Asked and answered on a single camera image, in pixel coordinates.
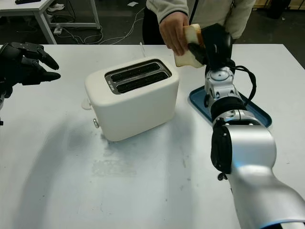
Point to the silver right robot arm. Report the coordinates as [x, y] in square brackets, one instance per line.
[250, 148]

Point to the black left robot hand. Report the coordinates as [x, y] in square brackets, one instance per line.
[14, 66]

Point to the wooden crate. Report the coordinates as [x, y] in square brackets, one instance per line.
[281, 3]

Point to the cream white two-slot toaster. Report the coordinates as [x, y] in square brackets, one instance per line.
[133, 114]

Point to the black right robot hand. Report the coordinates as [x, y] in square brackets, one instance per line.
[216, 45]

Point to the person's right forearm cream sleeve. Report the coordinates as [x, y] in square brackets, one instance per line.
[166, 9]

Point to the person in cream jacket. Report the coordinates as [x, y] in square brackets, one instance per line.
[214, 12]

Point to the person's left forearm cream sleeve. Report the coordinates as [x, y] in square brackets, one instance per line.
[240, 16]

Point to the slice of toast bread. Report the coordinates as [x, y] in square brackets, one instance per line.
[191, 33]

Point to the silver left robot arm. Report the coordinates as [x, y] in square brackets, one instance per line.
[1, 100]

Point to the person's right hand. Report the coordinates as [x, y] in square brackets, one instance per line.
[172, 31]

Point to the white power strip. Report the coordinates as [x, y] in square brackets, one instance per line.
[57, 30]

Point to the white metal-legged desk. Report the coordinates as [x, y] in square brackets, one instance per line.
[23, 7]

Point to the dark blue plastic tray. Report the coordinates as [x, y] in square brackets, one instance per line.
[257, 114]

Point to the black bin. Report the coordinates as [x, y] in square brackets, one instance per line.
[275, 9]

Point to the pair of white shoes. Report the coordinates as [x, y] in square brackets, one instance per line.
[56, 7]

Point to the black device on desk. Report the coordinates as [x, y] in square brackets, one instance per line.
[27, 1]

